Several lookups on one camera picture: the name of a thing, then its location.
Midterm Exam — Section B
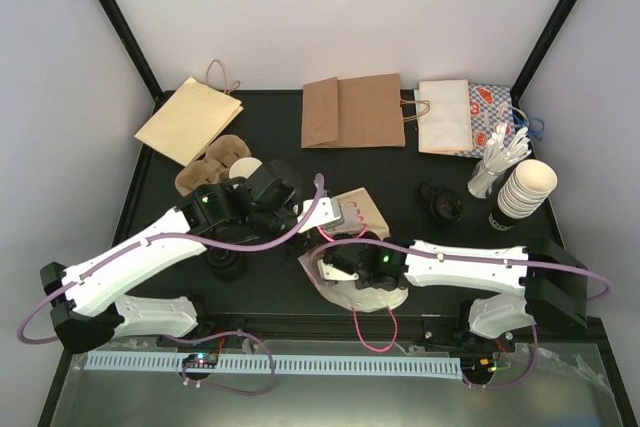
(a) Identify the white plastic cutlery bunch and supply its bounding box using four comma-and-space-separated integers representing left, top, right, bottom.
467, 123, 531, 199

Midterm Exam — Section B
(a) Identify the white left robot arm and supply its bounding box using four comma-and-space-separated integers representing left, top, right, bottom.
40, 160, 311, 354

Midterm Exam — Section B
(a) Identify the brown pulp cup carrier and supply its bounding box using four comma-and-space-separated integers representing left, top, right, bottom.
174, 135, 251, 197

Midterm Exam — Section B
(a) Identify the tan paper bag with handles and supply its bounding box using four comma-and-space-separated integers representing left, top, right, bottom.
134, 77, 243, 166

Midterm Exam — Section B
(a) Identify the red blue patterned bag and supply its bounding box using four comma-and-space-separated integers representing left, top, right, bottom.
457, 83, 545, 158

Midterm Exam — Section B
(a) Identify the black cup lid stack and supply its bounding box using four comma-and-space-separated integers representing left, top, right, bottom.
416, 182, 463, 225

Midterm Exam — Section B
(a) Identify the stack of paper cups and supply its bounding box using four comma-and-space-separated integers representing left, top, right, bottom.
488, 159, 558, 231

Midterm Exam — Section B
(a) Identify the white paper bag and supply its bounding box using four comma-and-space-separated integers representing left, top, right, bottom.
400, 79, 473, 155

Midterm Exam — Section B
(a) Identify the white paper coffee cup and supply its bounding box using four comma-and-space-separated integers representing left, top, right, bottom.
228, 157, 262, 181

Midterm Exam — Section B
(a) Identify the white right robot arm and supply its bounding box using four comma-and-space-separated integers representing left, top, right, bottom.
313, 237, 587, 350

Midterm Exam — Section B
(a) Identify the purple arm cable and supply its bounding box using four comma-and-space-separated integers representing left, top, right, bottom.
16, 173, 329, 394
305, 237, 613, 388

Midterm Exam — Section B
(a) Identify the brown kraft paper bag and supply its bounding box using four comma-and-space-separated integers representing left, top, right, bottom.
301, 73, 406, 148

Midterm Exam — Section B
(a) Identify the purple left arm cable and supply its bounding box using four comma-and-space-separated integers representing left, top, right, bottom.
16, 173, 329, 394

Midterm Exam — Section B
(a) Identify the stack of black lids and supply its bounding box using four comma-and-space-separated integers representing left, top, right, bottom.
204, 248, 248, 282

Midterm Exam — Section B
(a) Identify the white perforated front rail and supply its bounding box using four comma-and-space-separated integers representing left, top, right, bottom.
84, 351, 462, 380

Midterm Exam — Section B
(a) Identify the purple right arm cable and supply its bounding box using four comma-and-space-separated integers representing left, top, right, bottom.
305, 237, 613, 388

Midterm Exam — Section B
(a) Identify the cake print paper bag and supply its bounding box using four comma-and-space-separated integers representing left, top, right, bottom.
298, 187, 409, 353

